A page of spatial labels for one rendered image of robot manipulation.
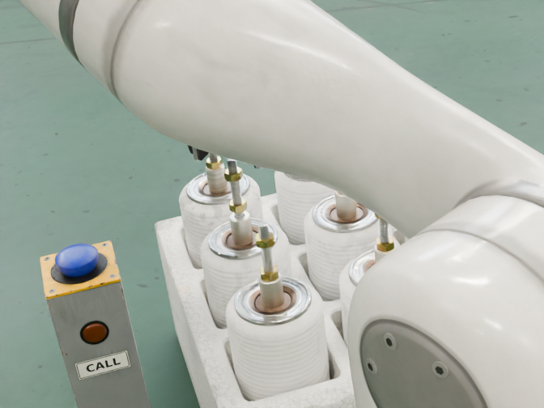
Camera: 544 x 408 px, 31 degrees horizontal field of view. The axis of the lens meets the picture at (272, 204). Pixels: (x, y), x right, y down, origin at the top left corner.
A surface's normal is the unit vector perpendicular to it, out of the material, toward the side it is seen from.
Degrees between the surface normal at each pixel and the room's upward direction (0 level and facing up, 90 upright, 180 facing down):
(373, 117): 70
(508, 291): 26
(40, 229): 0
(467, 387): 87
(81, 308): 90
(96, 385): 90
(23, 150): 0
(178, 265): 0
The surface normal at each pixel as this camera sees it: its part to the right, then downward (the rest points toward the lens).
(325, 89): -0.15, 0.20
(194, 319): -0.11, -0.85
